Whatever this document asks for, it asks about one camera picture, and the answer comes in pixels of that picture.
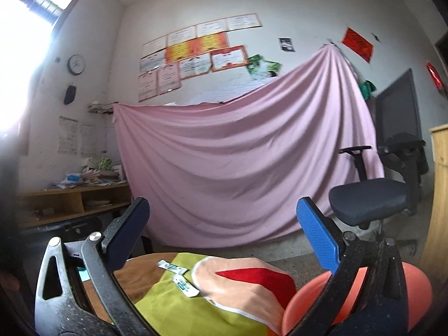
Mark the colourful printed blanket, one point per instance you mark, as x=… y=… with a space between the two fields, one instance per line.
x=210 y=297

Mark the red hanging ornament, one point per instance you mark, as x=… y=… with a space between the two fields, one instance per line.
x=434 y=76

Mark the salmon plastic basin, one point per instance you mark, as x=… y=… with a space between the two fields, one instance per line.
x=353 y=304

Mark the black oval wall object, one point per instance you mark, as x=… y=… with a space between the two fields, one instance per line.
x=69 y=93

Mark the red paper wall sign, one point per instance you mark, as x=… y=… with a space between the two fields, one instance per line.
x=357 y=43

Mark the round wall clock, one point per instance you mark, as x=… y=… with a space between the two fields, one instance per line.
x=76 y=64

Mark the white sachet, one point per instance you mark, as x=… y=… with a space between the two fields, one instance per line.
x=171 y=267
x=185 y=285

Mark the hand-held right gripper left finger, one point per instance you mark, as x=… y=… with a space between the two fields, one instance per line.
x=126 y=231

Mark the wooden cabinet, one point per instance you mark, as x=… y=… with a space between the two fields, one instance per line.
x=437 y=203

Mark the white wall calendar sheets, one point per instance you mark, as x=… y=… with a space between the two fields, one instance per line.
x=73 y=136

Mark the group of wall certificates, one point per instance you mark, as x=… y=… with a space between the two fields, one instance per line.
x=189 y=56

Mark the wooden shelf desk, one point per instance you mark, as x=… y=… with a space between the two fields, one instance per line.
x=77 y=203

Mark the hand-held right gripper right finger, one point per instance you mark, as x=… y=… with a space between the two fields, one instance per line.
x=320 y=238

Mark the window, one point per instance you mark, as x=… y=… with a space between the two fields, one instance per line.
x=24 y=42

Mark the pink hanging cloth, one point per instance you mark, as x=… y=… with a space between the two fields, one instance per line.
x=245 y=164

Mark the grey paper bundle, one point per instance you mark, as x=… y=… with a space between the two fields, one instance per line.
x=101 y=107

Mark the green hanging bag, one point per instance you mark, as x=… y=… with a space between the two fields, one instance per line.
x=366 y=89

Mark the small black-and-white wall photo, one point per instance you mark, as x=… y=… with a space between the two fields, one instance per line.
x=286 y=44

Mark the black office chair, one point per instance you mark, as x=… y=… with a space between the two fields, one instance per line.
x=385 y=168

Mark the pile of papers and books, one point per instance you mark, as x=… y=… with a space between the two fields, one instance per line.
x=92 y=175

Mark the green wall poster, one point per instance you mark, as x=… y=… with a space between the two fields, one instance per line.
x=263 y=66

